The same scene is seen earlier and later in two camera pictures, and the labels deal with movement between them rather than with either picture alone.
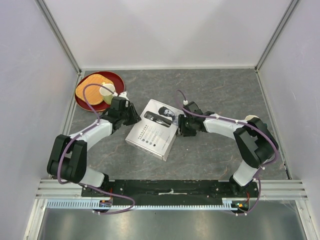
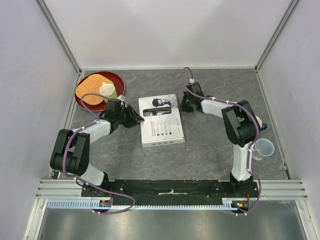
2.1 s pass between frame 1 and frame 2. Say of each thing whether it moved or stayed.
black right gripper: moved
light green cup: stayed
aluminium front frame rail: stayed
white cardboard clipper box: moved
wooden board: stayed
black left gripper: stayed
